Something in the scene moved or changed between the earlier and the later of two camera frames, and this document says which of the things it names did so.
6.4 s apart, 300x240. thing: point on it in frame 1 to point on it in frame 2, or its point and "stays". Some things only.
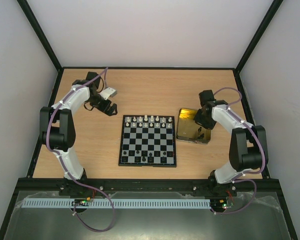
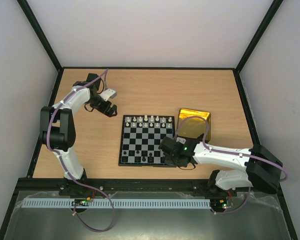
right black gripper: (203, 120) to (173, 155)
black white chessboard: (147, 141) stays
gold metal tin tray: (188, 130) stays
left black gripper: (109, 112) stays
